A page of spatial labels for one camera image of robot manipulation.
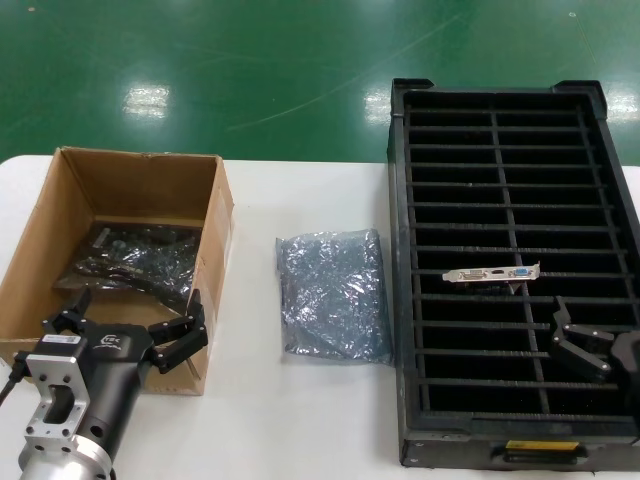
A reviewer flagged open brown cardboard box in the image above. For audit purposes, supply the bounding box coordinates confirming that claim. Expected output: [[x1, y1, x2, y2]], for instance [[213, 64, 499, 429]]
[[0, 145, 236, 397]]

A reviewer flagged grey anti-static plastic bag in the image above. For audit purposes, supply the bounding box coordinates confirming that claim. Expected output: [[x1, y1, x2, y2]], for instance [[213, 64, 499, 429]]
[[274, 227, 395, 367]]

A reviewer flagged black slotted storage container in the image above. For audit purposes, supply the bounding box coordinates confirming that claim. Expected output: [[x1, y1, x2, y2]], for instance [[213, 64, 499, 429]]
[[387, 77, 640, 474]]

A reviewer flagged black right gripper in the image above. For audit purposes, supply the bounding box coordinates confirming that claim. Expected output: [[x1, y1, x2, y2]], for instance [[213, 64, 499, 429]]
[[548, 294, 640, 389]]

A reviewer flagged black left camera cable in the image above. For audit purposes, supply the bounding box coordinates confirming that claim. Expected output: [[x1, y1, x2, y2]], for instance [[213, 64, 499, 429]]
[[0, 352, 32, 401]]

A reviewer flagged clear plastic bag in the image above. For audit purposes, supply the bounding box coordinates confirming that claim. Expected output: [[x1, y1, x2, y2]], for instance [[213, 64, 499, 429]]
[[52, 222, 205, 307]]

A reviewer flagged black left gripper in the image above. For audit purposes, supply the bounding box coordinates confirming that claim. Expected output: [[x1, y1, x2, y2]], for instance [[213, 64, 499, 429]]
[[41, 287, 209, 454]]

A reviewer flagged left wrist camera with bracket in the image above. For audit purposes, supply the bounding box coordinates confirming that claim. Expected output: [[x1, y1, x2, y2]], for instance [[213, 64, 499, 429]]
[[22, 332, 87, 451]]

